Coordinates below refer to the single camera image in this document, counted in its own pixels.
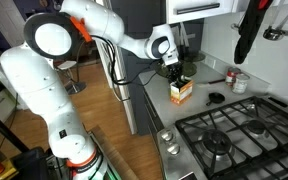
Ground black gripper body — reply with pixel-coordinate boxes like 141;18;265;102
167;64;181;82

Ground orange tea sachet box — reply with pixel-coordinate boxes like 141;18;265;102
170;80;193;105

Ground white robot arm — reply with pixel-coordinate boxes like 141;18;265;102
0;0;178;180

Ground large green glass cake stand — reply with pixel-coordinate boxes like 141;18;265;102
155;61;197;79

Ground small green glass cake stand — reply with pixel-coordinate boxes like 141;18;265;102
179;51;206;62

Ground small black cast-iron skillet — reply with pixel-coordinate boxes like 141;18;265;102
207;92;225;106

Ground red label tin can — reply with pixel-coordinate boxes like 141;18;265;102
225;67;241;86

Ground grey drawer cabinet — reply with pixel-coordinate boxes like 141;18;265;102
140;86;165;148

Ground white upper cabinet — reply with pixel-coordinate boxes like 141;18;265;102
166;0;250;24

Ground white label tin can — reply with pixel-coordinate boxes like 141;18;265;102
232;73;250;94

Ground white bar stool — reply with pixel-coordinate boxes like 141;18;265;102
54;61;86;95

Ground black oven mitt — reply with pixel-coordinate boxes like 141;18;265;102
234;0;273;64

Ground hanging metal ladle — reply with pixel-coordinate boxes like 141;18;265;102
262;0;288;42

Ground stainless gas stove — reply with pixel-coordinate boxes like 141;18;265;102
157;96;288;180

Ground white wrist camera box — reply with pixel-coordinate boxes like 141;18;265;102
162;49;178;66

